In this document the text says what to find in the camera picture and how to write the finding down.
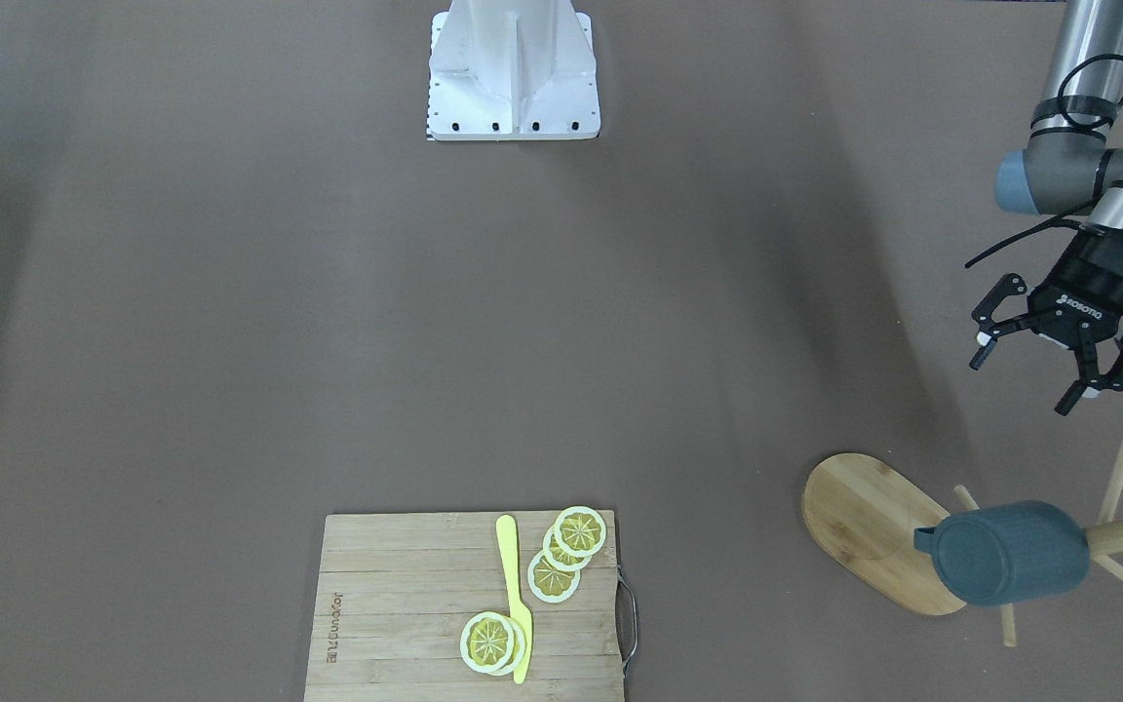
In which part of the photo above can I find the lemon slice row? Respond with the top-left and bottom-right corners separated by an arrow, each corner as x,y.
553,505 -> 609,559
544,525 -> 595,572

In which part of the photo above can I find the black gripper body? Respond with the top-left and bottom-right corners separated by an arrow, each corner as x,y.
1029,228 -> 1123,350

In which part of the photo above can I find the lemon slice on knife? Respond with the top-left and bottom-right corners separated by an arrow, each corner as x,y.
459,610 -> 513,675

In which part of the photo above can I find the lemon slice under top one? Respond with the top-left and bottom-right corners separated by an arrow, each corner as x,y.
490,618 -> 529,677

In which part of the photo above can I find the bamboo cutting board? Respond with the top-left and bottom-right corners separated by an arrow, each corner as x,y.
303,508 -> 637,701

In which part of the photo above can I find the lemon slice row outer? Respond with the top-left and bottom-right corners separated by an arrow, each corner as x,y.
553,505 -> 609,559

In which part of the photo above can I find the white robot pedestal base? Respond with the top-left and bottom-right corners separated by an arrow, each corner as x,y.
424,1 -> 601,142

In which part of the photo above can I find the wooden mug tree rack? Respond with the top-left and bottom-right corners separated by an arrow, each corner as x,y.
801,441 -> 1123,647

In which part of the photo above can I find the yellow plastic knife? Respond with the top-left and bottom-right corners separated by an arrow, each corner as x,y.
495,514 -> 535,684

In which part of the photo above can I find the lemon slice row middle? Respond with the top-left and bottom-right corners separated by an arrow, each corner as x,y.
544,525 -> 595,572

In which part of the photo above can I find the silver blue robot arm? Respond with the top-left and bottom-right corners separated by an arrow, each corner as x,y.
970,1 -> 1123,416

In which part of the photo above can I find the blue mug yellow inside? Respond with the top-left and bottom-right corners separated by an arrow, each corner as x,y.
913,499 -> 1092,607

